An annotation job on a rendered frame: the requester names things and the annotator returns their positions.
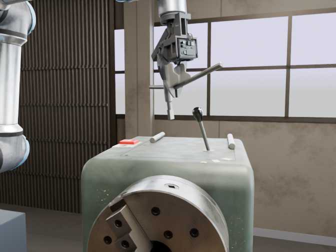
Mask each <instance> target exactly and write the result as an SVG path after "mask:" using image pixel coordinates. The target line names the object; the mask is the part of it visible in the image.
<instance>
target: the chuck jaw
mask: <svg viewBox="0 0 336 252"><path fill-rule="evenodd" d="M110 208H111V210H112V211H113V213H112V214H111V215H110V216H109V217H108V218H107V219H106V222H107V223H108V225H109V226H110V228H111V230H112V231H113V233H114V234H115V236H116V237H117V239H116V241H115V242H114V245H115V246H116V248H117V249H118V251H119V252H151V250H152V247H153V242H154V241H151V240H150V239H149V237H148V236H147V234H146V233H145V231H144V230H143V228H142V227H141V225H140V224H139V222H138V220H137V219H136V217H135V216H134V214H133V213H132V211H131V210H130V208H129V207H128V205H127V203H126V202H125V200H124V199H123V198H121V199H119V200H117V201H116V202H114V203H113V204H112V205H111V206H110Z"/></svg>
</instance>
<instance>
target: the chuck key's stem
mask: <svg viewBox="0 0 336 252"><path fill-rule="evenodd" d="M162 82H163V90H164V98H165V102H166V103H167V116H168V120H172V119H174V110H173V108H172V101H173V97H172V96H171V94H170V93H169V91H168V90H167V88H166V86H165V84H164V81H162Z"/></svg>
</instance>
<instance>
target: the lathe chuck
mask: <svg viewBox="0 0 336 252"><path fill-rule="evenodd" d="M166 184H171V185H175V186H177V187H178V188H179V189H172V188H168V187H165V185H166ZM121 198H123V199H124V201H125V202H126V204H127V205H128V207H129V208H130V210H131V211H132V213H133V215H134V216H135V218H136V219H137V221H138V222H139V224H140V225H141V227H142V228H143V230H144V231H145V233H146V235H147V236H148V238H149V239H150V240H151V241H157V242H160V243H163V244H164V245H166V246H167V247H168V248H169V249H170V250H171V251H172V252H229V239H228V233H227V230H226V226H225V224H224V221H223V219H222V217H221V215H220V214H219V212H218V211H217V209H216V208H215V206H214V205H213V204H212V203H211V202H210V201H209V200H208V199H207V198H206V197H205V196H204V195H203V194H202V193H200V192H199V191H197V190H196V189H194V188H193V187H191V186H189V185H187V184H184V183H182V182H179V181H175V180H170V179H149V180H144V181H141V182H138V183H136V184H134V185H132V186H130V187H128V188H127V189H125V190H124V191H123V192H122V193H120V194H119V195H118V196H117V197H116V198H115V199H114V200H112V201H111V202H110V203H109V204H108V205H107V206H106V207H105V208H104V209H103V210H102V211H101V212H100V213H99V215H98V216H97V218H96V219H95V221H94V223H93V225H92V227H91V230H90V233H89V236H88V241H87V252H119V251H118V249H117V248H116V246H115V244H114V242H115V241H116V240H117V237H116V235H115V234H114V232H113V231H112V229H111V228H110V226H109V225H108V223H107V221H106V219H107V218H108V217H109V216H110V215H111V214H112V213H113V211H112V209H111V208H110V206H111V205H112V204H113V203H115V202H116V201H118V200H119V199H121Z"/></svg>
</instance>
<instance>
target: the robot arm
mask: <svg viewBox="0 0 336 252"><path fill-rule="evenodd" d="M28 1H32V0H0V173H2V172H6V171H10V170H13V169H15V168H16V167H18V166H20V165H21V164H23V163H24V162H25V160H26V159H27V157H28V155H29V151H30V146H29V142H28V141H27V140H26V137H25V136H24V135H23V129H22V128H21V127H20V126H19V125H18V111H19V89H20V67H21V46H22V45H23V44H24V43H26V42H27V35H29V34H30V33H31V31H32V30H33V29H34V27H35V24H36V15H35V12H34V9H33V7H32V6H31V4H30V3H29V2H28ZM158 14H159V17H160V24H161V25H163V26H166V27H167V28H166V29H165V30H164V32H163V34H162V36H161V38H160V40H159V41H158V43H157V45H156V47H155V49H154V51H153V53H152V54H151V58H152V60H153V62H157V68H158V71H159V74H160V76H161V79H162V80H163V82H164V84H165V86H166V88H167V90H168V91H169V93H170V94H171V96H172V97H173V98H178V97H179V96H180V94H181V92H182V89H183V86H182V87H180V88H178V89H174V86H175V85H177V84H179V83H181V82H183V81H185V80H187V79H189V78H190V77H191V75H190V74H188V73H187V72H186V69H187V62H189V61H193V60H194V59H196V58H198V57H199V56H198V40H197V37H193V36H192V34H191V33H188V20H191V14H190V13H187V3H186V0H158ZM189 34H191V35H189ZM172 63H174V65H177V66H176V67H175V68H174V66H173V64H172Z"/></svg>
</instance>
